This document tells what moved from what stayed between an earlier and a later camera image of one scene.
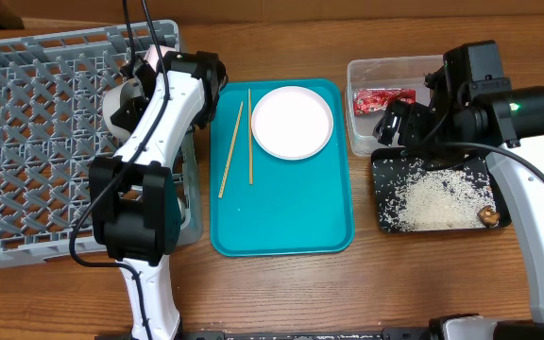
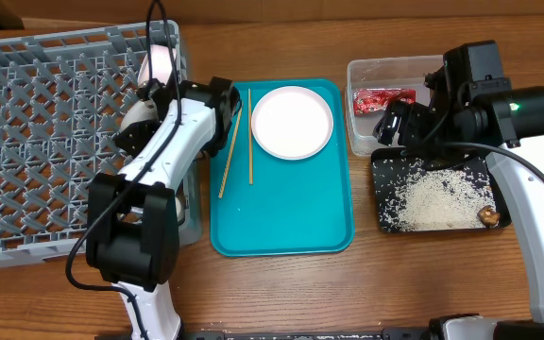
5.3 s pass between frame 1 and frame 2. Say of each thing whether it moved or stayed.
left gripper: moved
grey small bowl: moved
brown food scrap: stayed
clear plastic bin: stayed
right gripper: stayed
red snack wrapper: stayed
